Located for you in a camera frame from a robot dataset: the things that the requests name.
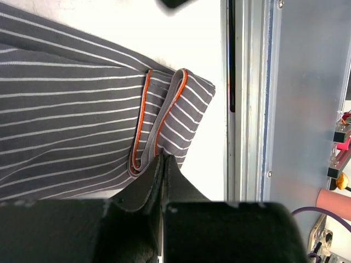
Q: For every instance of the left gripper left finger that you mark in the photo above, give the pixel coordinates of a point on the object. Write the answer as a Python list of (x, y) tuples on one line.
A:
[(123, 228)]

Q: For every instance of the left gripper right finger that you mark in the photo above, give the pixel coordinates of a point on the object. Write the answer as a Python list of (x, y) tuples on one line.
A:
[(196, 229)]

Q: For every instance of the striped grey underwear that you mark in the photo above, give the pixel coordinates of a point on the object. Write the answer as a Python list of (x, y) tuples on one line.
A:
[(81, 115)]

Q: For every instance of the aluminium frame rail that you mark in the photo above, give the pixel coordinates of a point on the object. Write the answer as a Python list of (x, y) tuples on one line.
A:
[(287, 66)]

